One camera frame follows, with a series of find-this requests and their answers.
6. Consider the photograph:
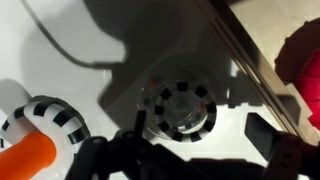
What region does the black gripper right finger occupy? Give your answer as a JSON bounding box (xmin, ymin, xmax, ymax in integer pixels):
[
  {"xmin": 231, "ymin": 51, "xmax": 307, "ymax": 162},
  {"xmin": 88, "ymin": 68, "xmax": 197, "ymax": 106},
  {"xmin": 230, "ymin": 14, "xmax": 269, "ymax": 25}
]
[{"xmin": 245, "ymin": 112, "xmax": 320, "ymax": 180}]

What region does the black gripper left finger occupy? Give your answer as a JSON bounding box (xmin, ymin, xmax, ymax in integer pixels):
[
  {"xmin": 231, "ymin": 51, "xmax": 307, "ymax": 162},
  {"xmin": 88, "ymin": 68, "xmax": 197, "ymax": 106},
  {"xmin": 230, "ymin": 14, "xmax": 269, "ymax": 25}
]
[{"xmin": 65, "ymin": 111, "xmax": 186, "ymax": 180}]

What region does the wooden slatted tray box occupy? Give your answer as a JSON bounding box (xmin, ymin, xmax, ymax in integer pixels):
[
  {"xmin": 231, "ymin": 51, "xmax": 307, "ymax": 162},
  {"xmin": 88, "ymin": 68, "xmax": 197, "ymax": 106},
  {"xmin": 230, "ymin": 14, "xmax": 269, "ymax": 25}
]
[{"xmin": 193, "ymin": 0, "xmax": 319, "ymax": 145}]

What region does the small striped clear ring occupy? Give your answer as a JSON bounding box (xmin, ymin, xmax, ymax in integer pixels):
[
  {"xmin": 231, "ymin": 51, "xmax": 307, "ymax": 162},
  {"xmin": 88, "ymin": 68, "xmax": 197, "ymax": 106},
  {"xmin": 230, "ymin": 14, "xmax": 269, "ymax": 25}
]
[{"xmin": 136, "ymin": 68, "xmax": 218, "ymax": 143}]

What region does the large black white striped ring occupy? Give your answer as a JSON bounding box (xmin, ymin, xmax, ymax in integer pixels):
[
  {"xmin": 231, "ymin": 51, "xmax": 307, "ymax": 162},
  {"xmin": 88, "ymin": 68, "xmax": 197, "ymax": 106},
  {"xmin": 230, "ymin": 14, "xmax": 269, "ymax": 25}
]
[{"xmin": 0, "ymin": 95, "xmax": 91, "ymax": 180}]

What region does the orange stacking post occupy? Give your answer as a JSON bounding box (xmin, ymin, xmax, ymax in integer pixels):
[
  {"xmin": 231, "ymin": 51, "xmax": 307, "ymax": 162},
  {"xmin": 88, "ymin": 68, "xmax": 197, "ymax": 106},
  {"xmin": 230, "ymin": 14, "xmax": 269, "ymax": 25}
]
[{"xmin": 0, "ymin": 132, "xmax": 56, "ymax": 180}]

